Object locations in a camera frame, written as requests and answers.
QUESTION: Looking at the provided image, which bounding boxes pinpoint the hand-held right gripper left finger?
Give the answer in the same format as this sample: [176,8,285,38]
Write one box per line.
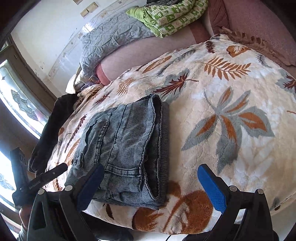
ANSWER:
[29,163,105,241]

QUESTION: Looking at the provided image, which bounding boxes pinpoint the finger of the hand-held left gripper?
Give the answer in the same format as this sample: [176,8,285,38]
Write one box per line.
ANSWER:
[29,163,68,186]

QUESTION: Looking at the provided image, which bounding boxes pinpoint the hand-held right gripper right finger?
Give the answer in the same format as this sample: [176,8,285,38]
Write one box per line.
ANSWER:
[197,164,279,241]

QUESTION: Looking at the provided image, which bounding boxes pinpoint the blue denim pants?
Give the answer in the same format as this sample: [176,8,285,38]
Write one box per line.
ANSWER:
[64,94,170,211]

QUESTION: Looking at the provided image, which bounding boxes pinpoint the person's left forearm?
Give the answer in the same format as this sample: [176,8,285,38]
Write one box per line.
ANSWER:
[18,205,35,241]

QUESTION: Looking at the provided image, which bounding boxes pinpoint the dark cloth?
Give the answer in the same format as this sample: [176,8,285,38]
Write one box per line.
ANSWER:
[30,94,79,172]

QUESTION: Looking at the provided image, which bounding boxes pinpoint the leaf print fleece blanket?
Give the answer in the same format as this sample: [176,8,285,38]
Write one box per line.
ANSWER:
[31,34,296,234]

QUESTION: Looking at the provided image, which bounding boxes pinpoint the pink bed sheet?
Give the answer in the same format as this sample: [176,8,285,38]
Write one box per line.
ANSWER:
[96,23,211,85]

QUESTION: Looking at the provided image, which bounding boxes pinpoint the grey quilted cover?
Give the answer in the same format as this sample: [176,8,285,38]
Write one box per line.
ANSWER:
[66,10,155,93]

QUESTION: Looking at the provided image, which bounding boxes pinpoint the pink upholstered headboard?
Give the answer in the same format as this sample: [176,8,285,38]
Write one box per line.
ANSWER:
[201,0,296,67]

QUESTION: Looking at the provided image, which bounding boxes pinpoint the green patterned quilt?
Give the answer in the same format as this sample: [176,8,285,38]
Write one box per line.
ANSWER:
[126,0,208,39]

